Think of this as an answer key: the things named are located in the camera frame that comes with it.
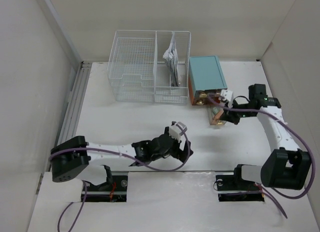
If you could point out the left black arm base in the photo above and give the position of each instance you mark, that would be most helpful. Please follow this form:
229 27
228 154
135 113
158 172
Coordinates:
113 188

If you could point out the orange plastic case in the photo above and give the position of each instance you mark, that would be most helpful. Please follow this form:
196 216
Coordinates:
217 117

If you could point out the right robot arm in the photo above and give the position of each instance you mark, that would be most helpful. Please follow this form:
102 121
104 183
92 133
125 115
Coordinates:
287 166

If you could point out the white wire mesh organizer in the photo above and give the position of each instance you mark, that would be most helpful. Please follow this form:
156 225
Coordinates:
137 71

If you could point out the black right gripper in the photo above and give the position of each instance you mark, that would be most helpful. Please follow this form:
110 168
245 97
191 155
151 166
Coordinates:
229 116

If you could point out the green plastic case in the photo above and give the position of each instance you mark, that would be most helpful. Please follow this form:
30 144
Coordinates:
214 110

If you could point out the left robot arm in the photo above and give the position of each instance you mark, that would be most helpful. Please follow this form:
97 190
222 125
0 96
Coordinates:
77 158

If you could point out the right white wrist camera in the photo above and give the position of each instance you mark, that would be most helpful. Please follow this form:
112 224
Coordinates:
226 97

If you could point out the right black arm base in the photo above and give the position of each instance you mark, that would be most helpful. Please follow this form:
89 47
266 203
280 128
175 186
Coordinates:
232 188

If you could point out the aluminium rail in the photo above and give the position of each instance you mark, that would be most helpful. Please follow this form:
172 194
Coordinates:
74 102

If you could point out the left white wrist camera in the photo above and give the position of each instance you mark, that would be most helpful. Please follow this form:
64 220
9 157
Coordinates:
176 130

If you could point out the teal orange drawer box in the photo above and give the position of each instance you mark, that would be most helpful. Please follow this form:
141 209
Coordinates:
205 79

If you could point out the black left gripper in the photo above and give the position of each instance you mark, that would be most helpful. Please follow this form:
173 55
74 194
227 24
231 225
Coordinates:
178 153

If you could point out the grey setup guide booklet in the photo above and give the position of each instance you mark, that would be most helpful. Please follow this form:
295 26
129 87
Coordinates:
171 60

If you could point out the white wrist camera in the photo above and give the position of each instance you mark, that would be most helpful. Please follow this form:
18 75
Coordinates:
176 130
226 97

